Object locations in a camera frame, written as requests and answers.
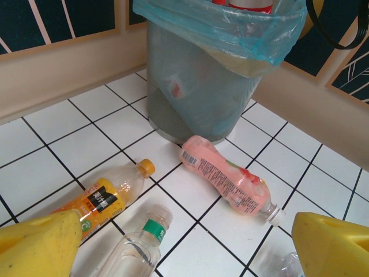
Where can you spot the blue plastic bin liner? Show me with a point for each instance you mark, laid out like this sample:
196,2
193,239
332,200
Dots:
225,31

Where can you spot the clear bottle red cap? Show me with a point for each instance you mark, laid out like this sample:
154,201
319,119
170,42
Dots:
176,88

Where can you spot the clear bottle green label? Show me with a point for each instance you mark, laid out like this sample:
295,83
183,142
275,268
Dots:
138,248

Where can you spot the orange black label juice bottle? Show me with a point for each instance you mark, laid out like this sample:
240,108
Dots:
106,199

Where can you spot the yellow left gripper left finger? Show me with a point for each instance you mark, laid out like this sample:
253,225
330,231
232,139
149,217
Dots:
37,248

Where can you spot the clear bottle red white label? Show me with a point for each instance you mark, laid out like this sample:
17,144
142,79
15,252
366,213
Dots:
284,264

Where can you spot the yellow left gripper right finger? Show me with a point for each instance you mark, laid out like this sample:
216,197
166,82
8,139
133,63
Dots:
331,248

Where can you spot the pink plastic bottle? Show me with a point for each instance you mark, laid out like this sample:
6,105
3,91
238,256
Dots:
225,179

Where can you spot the grey mesh waste bin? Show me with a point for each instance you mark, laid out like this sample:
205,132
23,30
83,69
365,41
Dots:
201,109

